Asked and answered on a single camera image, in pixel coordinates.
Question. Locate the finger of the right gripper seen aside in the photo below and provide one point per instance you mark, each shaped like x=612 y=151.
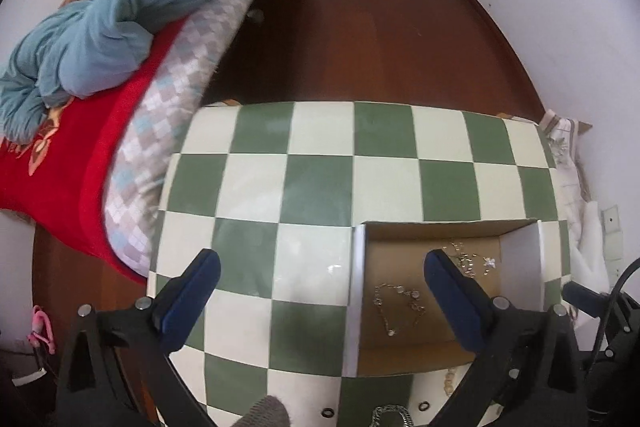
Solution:
x=584 y=299

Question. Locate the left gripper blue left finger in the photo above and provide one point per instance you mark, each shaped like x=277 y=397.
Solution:
x=161 y=327

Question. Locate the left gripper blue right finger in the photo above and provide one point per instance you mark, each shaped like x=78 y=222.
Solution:
x=490 y=330

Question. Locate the white cardboard box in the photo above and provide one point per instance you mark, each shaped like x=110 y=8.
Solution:
x=419 y=292

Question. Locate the pink object on floor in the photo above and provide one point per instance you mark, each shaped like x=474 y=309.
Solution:
x=41 y=335

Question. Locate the floral patterned cloth bag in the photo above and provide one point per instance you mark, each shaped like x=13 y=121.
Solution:
x=562 y=136

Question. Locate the green white checkered tablecloth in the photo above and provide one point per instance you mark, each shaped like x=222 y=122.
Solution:
x=277 y=190

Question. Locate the checkered mattress sheet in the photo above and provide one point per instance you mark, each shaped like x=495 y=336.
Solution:
x=157 y=128

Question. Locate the blue quilt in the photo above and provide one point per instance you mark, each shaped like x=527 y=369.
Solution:
x=84 y=47

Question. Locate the white wall socket strip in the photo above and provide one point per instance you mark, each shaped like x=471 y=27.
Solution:
x=613 y=243

